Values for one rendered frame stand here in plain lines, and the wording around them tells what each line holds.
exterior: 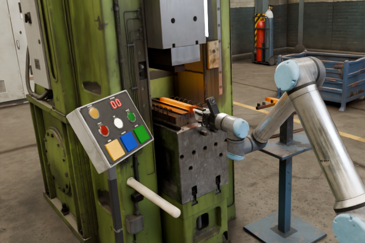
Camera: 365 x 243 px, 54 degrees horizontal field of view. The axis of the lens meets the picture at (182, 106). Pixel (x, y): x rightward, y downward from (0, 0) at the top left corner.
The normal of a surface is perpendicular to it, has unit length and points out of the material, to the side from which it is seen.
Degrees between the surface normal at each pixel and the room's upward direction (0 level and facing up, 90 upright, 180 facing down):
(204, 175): 90
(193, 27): 90
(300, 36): 90
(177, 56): 90
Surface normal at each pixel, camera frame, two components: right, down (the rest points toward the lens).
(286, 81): -0.88, 0.07
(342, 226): -0.81, 0.27
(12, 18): 0.53, 0.20
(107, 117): 0.74, -0.41
